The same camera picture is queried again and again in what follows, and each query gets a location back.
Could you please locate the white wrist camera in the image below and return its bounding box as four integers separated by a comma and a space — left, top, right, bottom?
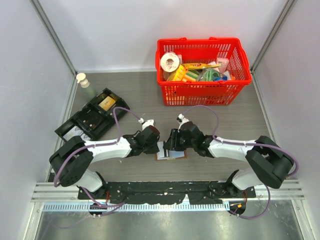
138, 118, 155, 130
177, 113, 194, 132

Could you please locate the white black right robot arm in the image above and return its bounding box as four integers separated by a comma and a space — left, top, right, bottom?
163, 121, 298, 198

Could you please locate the silver VIP credit card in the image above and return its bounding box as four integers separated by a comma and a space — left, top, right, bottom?
156, 141, 170, 161

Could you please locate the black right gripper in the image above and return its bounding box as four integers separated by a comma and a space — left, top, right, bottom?
163, 128, 196, 152

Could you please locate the silver card in tray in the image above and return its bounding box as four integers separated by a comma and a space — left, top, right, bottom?
63, 126, 83, 141
80, 133, 91, 141

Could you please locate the black card organizer tray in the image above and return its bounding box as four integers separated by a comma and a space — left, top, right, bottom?
55, 88, 130, 142

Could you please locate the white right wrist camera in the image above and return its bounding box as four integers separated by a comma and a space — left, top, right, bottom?
177, 113, 194, 132

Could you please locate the green soap pump bottle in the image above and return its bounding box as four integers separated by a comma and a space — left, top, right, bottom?
76, 72, 98, 102

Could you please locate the red plastic shopping basket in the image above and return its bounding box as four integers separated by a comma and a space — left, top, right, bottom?
155, 37, 252, 106

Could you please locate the aluminium rail frame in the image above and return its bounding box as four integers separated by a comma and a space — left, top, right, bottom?
31, 179, 305, 215

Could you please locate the blue packet in basket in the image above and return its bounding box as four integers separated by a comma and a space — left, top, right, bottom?
213, 75, 228, 82

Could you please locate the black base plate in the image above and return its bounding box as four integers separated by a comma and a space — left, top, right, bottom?
78, 181, 256, 205

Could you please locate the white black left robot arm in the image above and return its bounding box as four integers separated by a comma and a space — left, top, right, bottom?
49, 125, 160, 199

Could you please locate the gold card in tray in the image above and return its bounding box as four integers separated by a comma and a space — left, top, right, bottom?
98, 96, 116, 111

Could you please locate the yellow green sponge pack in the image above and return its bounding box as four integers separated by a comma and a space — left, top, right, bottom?
166, 70, 200, 82

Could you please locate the brown leather card holder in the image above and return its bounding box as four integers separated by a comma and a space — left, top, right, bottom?
155, 150, 187, 161

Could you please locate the pink white box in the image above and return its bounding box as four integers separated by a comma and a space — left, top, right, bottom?
215, 57, 230, 73

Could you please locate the green round package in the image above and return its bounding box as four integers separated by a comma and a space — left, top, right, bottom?
199, 68, 223, 82

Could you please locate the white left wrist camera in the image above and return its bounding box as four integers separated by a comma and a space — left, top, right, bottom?
138, 118, 155, 130

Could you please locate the yellow snack packet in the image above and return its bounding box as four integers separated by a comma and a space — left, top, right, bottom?
182, 63, 221, 70

